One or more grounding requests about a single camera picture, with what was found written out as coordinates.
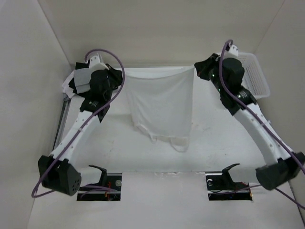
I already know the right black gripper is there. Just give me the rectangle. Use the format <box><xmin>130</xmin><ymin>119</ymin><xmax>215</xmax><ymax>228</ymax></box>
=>
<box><xmin>195</xmin><ymin>53</ymin><xmax>227</xmax><ymax>94</ymax></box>

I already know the white tank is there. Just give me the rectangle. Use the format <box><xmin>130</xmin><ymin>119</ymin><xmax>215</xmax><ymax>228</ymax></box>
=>
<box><xmin>124</xmin><ymin>66</ymin><xmax>194</xmax><ymax>152</ymax></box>
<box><xmin>61</xmin><ymin>71</ymin><xmax>75</xmax><ymax>100</ymax></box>

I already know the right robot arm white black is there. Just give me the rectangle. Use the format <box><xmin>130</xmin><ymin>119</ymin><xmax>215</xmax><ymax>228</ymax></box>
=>
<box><xmin>194</xmin><ymin>53</ymin><xmax>305</xmax><ymax>190</ymax></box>

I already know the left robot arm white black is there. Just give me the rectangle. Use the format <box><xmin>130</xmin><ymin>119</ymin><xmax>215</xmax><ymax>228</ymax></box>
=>
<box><xmin>38</xmin><ymin>64</ymin><xmax>125</xmax><ymax>196</ymax></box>

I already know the grey folded tank top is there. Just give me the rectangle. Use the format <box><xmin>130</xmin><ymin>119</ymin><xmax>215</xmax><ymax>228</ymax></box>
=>
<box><xmin>74</xmin><ymin>68</ymin><xmax>92</xmax><ymax>94</ymax></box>

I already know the black folded tank top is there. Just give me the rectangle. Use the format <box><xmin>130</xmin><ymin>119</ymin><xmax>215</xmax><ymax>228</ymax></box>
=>
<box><xmin>69</xmin><ymin>62</ymin><xmax>90</xmax><ymax>98</ymax></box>

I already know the white folded tank top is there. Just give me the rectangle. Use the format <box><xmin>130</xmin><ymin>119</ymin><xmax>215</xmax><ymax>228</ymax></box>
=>
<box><xmin>61</xmin><ymin>71</ymin><xmax>75</xmax><ymax>100</ymax></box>

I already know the white plastic mesh basket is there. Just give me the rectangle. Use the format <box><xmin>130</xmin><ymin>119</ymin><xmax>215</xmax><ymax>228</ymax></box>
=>
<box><xmin>224</xmin><ymin>52</ymin><xmax>270</xmax><ymax>100</ymax></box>

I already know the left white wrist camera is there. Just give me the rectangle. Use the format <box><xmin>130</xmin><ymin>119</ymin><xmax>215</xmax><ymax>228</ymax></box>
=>
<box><xmin>88</xmin><ymin>54</ymin><xmax>107</xmax><ymax>70</ymax></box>

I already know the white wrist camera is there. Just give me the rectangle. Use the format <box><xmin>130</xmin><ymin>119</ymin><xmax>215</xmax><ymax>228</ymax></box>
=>
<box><xmin>88</xmin><ymin>54</ymin><xmax>107</xmax><ymax>70</ymax></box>
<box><xmin>226</xmin><ymin>45</ymin><xmax>239</xmax><ymax>58</ymax></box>

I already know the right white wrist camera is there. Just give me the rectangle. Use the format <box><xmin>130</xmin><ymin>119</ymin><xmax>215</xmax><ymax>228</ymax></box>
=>
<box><xmin>226</xmin><ymin>45</ymin><xmax>239</xmax><ymax>58</ymax></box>

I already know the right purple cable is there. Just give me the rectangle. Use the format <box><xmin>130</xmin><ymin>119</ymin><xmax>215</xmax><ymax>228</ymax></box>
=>
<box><xmin>219</xmin><ymin>39</ymin><xmax>305</xmax><ymax>207</ymax></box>

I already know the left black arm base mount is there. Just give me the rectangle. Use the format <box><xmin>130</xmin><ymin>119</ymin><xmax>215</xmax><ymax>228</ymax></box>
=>
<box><xmin>77</xmin><ymin>165</ymin><xmax>122</xmax><ymax>202</ymax></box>

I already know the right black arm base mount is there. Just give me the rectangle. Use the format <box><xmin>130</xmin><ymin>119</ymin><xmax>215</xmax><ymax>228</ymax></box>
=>
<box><xmin>205</xmin><ymin>163</ymin><xmax>253</xmax><ymax>201</ymax></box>

